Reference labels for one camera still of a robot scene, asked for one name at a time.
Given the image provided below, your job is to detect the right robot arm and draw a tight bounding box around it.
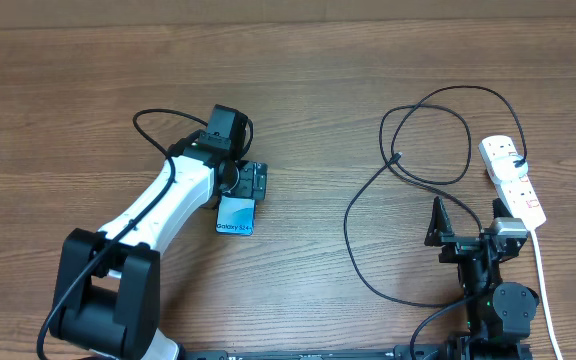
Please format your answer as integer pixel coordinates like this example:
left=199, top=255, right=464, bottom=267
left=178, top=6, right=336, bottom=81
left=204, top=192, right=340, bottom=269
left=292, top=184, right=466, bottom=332
left=424, top=197, right=540, bottom=360

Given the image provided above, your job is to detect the white charger adapter plug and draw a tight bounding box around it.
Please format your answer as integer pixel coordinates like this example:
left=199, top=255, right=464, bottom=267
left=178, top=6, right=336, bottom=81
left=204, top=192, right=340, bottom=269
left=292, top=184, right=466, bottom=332
left=491, top=154, right=528, bottom=184

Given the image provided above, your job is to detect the white power strip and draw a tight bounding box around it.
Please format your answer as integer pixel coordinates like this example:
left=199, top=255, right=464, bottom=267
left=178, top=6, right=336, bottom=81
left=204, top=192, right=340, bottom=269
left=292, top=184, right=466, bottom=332
left=478, top=135, right=546, bottom=231

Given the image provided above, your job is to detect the blue Samsung Galaxy smartphone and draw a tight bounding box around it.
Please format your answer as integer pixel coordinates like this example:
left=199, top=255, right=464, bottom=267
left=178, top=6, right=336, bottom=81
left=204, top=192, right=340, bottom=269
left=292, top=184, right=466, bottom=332
left=216, top=197, right=256, bottom=236

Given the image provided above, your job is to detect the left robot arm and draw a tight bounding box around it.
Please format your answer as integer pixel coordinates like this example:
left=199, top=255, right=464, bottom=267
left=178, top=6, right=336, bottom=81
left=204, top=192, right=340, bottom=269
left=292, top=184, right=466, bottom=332
left=36, top=105, right=268, bottom=360

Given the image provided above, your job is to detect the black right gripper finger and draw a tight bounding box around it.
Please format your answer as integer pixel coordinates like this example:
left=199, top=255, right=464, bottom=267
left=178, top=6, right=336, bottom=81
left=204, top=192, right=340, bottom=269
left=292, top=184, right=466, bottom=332
left=492, top=198, right=513, bottom=219
left=424, top=196, right=454, bottom=246

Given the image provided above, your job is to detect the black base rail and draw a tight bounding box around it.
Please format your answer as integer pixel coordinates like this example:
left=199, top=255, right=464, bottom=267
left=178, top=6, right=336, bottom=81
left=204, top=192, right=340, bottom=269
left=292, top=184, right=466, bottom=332
left=177, top=342, right=534, bottom=360

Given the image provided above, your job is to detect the white power strip cord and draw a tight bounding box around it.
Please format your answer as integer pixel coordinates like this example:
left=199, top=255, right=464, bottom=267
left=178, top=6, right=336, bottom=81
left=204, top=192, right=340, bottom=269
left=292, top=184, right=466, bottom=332
left=529, top=229, right=563, bottom=360

